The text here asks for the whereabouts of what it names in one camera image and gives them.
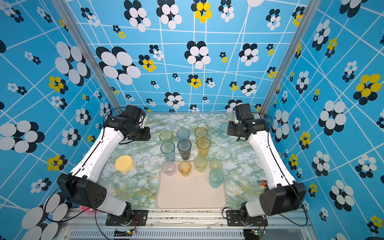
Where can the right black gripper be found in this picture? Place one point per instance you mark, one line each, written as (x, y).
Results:
(231, 131)

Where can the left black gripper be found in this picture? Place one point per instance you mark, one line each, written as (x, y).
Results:
(146, 136)

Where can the tall green glass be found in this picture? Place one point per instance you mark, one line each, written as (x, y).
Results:
(166, 136)

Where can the short pale green glass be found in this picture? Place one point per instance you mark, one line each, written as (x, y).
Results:
(215, 164)

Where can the short clear glass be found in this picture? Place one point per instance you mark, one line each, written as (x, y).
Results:
(168, 168)

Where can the short light green glass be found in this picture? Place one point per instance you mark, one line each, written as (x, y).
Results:
(201, 163)

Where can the tall teal front glass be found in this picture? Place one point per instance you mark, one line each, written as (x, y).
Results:
(216, 178)

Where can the short amber glass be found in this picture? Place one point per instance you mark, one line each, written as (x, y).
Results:
(185, 168)

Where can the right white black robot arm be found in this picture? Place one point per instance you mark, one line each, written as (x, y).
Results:
(284, 194)

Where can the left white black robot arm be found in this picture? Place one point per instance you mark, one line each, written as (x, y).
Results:
(81, 186)

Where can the beige rectangular tray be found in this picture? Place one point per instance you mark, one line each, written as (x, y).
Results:
(193, 192)

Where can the yellow round sponge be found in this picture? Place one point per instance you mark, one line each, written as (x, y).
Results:
(124, 163)

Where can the tall light blue glass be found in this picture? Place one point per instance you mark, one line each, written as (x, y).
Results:
(168, 150)

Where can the tall amber back glass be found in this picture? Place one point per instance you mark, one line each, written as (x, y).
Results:
(200, 132)

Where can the tall amber glass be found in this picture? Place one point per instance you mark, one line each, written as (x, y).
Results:
(204, 145)
(200, 132)

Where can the tall amber front glass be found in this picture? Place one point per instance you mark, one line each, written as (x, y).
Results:
(204, 145)

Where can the tall blue-grey back glass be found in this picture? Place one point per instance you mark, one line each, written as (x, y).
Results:
(183, 134)

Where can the tall dark grey glass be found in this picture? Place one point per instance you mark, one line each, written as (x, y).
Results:
(184, 147)

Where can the red black utility knife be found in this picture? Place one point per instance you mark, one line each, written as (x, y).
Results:
(264, 183)

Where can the pink plush doll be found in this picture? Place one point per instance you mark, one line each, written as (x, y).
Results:
(86, 209)

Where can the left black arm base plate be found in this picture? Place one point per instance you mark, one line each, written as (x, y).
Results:
(132, 218)

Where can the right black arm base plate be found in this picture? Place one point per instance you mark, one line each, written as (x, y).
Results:
(239, 218)

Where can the aluminium front rail frame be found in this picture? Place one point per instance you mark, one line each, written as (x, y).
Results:
(189, 225)

